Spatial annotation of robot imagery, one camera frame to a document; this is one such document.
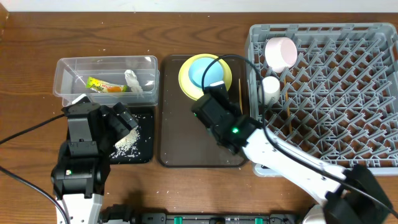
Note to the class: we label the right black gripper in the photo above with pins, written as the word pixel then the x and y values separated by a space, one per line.
pixel 235 111

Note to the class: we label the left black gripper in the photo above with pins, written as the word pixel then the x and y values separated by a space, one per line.
pixel 113 120

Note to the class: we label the rice pile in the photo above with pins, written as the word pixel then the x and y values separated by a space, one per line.
pixel 127 147

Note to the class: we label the yellow green snack wrapper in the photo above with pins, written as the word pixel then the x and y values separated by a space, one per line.
pixel 101 86

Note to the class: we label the yellow plate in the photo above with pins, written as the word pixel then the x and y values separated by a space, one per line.
pixel 189 88

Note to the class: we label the pale green cup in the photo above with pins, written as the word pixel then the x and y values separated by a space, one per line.
pixel 269 90

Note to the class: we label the white tissue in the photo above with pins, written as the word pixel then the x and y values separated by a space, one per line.
pixel 132 82

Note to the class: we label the white bowl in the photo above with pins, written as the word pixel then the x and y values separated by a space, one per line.
pixel 280 53

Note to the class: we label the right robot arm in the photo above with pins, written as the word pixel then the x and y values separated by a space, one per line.
pixel 342 195

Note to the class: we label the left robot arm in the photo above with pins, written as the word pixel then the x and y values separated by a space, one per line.
pixel 79 190

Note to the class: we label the grey dishwasher rack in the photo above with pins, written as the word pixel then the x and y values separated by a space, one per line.
pixel 342 91

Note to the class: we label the black plastic tray bin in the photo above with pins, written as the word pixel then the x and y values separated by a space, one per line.
pixel 145 119

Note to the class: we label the light blue saucer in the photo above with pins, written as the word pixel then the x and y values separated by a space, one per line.
pixel 197 68

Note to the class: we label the clear plastic bin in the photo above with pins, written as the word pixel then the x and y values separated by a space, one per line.
pixel 72 73

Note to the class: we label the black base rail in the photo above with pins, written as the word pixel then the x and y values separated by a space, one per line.
pixel 125 214

